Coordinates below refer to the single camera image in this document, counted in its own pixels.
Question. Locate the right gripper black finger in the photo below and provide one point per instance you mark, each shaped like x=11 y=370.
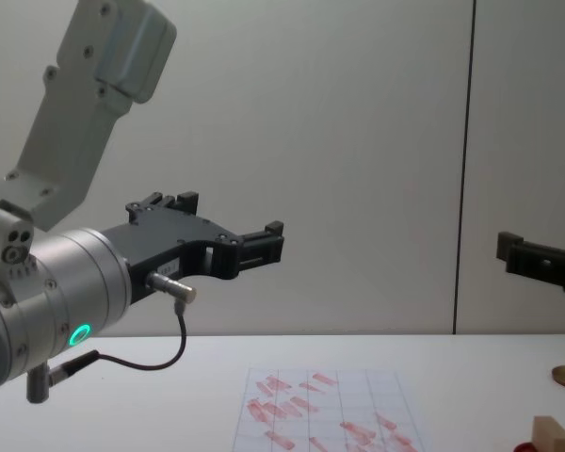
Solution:
x=541 y=266

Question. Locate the wooden stamp block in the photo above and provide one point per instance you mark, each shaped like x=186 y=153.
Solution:
x=552 y=435

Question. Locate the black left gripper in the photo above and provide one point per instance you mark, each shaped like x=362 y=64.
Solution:
x=179 y=237

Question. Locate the gridded paper with red stamps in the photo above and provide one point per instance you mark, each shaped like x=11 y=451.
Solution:
x=329 y=414

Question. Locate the small red round cap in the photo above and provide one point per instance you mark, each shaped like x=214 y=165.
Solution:
x=525 y=447

